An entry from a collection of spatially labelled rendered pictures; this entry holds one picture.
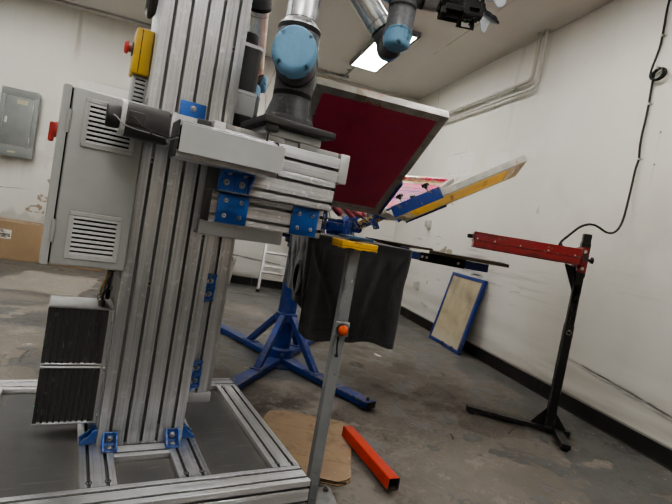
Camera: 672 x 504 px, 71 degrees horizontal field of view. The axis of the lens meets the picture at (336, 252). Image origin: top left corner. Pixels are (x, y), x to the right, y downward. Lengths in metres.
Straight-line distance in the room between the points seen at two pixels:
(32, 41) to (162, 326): 5.74
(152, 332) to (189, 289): 0.17
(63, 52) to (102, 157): 5.49
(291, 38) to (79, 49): 5.66
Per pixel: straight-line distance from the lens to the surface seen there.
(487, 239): 2.82
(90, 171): 1.43
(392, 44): 1.40
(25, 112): 6.75
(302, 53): 1.31
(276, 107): 1.43
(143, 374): 1.59
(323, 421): 1.73
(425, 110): 2.08
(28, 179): 6.79
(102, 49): 6.82
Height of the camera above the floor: 0.99
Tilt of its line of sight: 3 degrees down
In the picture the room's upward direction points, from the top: 10 degrees clockwise
